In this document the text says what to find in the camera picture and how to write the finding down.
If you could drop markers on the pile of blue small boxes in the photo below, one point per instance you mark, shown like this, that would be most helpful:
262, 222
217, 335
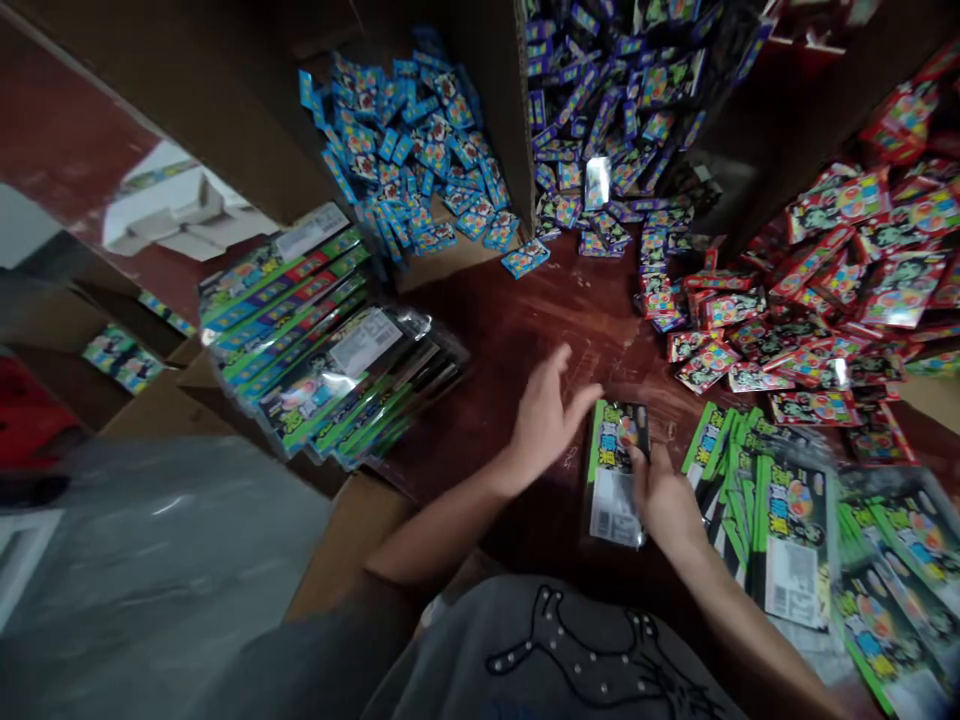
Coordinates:
420, 157

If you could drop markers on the brown carton with blue boxes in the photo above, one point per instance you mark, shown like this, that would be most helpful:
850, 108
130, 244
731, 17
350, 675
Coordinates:
225, 90

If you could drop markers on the brown carton with purple boxes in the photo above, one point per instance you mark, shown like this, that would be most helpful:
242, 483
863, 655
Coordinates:
810, 90

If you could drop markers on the pile of red small boxes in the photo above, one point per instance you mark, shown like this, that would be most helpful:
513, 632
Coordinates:
825, 300

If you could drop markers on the person's left fingers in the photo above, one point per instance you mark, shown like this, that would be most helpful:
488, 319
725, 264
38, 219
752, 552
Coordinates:
546, 375

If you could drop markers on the stack of filled green packs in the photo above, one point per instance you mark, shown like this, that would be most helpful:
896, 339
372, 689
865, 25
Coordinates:
322, 352

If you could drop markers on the white folded cardboard box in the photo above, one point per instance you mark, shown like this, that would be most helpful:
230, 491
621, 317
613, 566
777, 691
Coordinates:
180, 214

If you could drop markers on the brown carton under green packs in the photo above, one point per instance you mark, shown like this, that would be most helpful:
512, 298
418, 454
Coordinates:
352, 540

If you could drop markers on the open carton with green packs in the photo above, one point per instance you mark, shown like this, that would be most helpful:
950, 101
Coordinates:
124, 352

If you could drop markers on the green blister card pack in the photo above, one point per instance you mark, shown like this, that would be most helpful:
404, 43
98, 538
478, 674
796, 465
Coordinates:
611, 480

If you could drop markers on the person's body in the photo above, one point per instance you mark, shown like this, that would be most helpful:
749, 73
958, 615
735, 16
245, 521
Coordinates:
540, 652

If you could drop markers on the person's left thumb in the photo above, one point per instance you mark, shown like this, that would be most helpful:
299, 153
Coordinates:
585, 405

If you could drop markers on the red object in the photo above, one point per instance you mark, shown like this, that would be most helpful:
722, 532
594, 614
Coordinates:
34, 412

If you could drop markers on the heap of empty green cards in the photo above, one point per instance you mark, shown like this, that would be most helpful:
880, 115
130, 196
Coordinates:
840, 555

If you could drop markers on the person's right fingers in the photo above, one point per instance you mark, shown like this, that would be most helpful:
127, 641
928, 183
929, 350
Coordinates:
663, 461

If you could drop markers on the pile of purple small boxes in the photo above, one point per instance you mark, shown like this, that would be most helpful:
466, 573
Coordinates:
615, 112

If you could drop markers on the person's left hand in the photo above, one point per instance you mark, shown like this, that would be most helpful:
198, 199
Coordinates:
544, 427

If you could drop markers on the person's right hand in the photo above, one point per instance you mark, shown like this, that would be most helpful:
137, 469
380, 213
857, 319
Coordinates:
671, 502

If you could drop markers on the person's right thumb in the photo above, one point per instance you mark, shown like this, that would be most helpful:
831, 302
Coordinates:
639, 472

